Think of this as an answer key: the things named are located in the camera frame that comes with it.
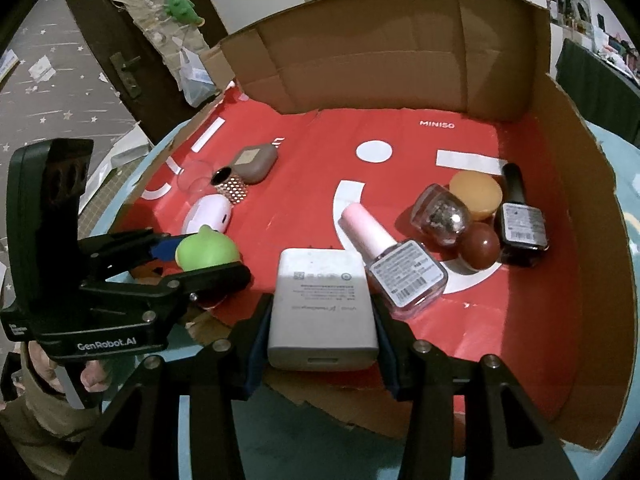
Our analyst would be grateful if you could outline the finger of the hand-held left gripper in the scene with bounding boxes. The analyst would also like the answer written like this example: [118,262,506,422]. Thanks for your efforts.
[77,261,252,323]
[77,227,183,273]

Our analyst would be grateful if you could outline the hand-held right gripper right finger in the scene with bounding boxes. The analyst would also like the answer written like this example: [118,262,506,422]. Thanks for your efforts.
[370,300,581,480]

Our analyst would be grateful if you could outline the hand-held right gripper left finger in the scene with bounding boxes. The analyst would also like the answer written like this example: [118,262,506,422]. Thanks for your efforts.
[65,292,273,480]

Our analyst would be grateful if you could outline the green bear toy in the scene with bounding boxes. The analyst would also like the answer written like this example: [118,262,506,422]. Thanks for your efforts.
[175,225,242,273]

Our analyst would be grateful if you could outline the pink oval case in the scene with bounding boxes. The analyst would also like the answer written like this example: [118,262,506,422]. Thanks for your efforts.
[181,195,234,237]

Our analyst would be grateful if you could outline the pink nail polish bottle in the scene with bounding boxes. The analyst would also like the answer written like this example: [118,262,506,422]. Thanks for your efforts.
[340,202,449,322]

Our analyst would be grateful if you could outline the perforated metal cylinder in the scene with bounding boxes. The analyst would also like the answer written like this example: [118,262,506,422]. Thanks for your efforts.
[211,165,251,206]

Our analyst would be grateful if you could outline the clear glass cup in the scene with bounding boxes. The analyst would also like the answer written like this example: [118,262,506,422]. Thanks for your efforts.
[176,159,221,197]

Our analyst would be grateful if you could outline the grey square case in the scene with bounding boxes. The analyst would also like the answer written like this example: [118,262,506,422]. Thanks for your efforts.
[231,142,281,186]

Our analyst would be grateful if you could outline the brown wooden ball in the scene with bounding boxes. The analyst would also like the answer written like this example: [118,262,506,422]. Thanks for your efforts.
[459,221,502,270]

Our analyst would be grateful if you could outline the cardboard box with red bottom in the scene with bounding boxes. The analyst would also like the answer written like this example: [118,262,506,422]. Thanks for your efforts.
[120,0,628,453]

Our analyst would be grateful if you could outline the glitter clear jar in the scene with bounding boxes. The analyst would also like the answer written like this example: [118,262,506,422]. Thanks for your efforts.
[410,183,472,247]

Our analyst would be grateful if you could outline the orange round puck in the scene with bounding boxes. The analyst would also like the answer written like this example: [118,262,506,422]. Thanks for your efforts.
[448,170,503,222]

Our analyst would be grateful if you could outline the black nail polish bottle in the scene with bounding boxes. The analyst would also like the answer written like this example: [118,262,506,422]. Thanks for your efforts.
[494,162,549,267]

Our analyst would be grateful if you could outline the person's left forearm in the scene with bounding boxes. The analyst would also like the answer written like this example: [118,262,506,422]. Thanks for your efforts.
[0,355,101,461]

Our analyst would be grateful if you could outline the person's left hand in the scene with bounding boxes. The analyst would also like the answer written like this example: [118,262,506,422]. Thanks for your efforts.
[27,342,112,396]

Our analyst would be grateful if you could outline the teal star-print mat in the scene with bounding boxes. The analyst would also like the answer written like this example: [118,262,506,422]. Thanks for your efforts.
[95,120,640,480]

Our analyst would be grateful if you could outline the grey star-print carpet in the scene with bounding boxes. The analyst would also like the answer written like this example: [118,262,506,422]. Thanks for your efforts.
[0,0,151,261]

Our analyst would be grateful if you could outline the clear plastic bag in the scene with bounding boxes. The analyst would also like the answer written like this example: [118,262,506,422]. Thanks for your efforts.
[177,47,221,108]

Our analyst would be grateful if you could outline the white paper scrap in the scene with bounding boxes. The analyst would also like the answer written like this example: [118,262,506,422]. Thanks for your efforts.
[30,57,57,82]

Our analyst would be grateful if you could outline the clear hanging organiser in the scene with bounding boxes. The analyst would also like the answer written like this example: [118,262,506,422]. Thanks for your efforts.
[107,0,211,91]

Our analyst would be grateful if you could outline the dark brown door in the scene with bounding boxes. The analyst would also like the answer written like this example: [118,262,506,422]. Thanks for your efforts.
[57,0,241,146]

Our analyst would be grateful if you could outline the green frog plush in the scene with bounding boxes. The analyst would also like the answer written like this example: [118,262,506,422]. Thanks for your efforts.
[165,0,206,28]

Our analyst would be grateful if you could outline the dark cloth covered table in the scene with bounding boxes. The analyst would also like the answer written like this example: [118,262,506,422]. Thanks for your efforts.
[555,37,640,146]

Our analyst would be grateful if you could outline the group of cosmetic bottles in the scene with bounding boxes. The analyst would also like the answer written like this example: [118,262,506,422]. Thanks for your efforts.
[545,0,640,78]

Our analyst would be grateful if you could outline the metal door handle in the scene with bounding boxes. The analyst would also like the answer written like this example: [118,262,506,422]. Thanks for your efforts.
[111,52,142,100]

